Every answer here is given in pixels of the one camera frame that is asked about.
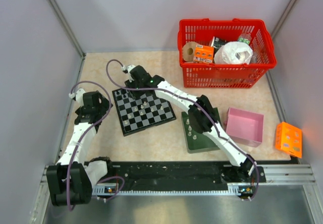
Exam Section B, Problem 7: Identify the dark snack packet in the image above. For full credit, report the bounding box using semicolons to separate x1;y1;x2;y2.
209;36;228;49

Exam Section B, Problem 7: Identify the orange carton box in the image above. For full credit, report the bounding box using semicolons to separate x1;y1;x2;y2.
275;122;302;158

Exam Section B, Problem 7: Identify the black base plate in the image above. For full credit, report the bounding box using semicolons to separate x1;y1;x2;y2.
101;161;266;192

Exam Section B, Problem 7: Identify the aluminium frame rail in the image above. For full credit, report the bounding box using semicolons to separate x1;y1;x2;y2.
48;0;86;59

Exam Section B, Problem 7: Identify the white plastic bag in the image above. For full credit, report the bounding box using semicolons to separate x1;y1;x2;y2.
213;41;253;65

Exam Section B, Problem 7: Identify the pink plastic box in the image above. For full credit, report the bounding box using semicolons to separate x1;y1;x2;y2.
224;107;264;147

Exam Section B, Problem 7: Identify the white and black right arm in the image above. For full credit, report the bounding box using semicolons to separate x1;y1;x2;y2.
122;65;260;182

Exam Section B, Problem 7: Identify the orange box in basket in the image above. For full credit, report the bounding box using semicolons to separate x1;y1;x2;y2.
193;44;214;64

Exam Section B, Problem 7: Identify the black and grey chessboard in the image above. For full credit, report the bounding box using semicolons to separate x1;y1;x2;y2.
112;88;176;136

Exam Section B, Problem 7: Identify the red plastic shopping basket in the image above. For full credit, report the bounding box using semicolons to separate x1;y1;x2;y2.
177;19;277;88

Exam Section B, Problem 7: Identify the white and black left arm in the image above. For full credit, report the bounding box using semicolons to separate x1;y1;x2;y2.
46;88;115;206

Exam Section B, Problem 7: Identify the green patterned packet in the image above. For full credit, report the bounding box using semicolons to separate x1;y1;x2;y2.
237;33;252;45

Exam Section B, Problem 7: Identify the brown tape roll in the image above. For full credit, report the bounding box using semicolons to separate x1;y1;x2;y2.
182;41;198;62

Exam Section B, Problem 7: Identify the green plastic tray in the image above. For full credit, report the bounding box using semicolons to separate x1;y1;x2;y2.
181;111;219;154

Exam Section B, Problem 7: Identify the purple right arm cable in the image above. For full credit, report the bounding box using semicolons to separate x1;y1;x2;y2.
105;59;260;201

